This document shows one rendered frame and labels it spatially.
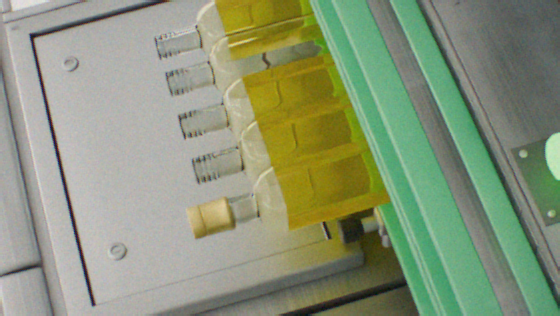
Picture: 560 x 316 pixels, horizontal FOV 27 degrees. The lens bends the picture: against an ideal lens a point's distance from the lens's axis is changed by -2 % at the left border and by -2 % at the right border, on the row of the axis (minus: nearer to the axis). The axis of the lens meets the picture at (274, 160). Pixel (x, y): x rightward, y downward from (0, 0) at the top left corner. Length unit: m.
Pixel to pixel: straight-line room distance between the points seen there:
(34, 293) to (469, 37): 0.57
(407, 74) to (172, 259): 0.37
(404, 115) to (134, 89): 0.47
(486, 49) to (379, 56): 0.10
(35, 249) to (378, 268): 0.40
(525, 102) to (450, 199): 0.12
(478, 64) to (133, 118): 0.50
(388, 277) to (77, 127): 0.42
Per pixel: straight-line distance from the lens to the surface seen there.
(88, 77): 1.52
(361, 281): 1.36
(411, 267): 1.24
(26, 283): 1.38
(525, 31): 1.18
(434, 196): 1.08
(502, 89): 1.13
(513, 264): 1.06
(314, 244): 1.35
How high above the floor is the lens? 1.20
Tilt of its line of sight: 6 degrees down
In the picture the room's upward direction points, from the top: 106 degrees counter-clockwise
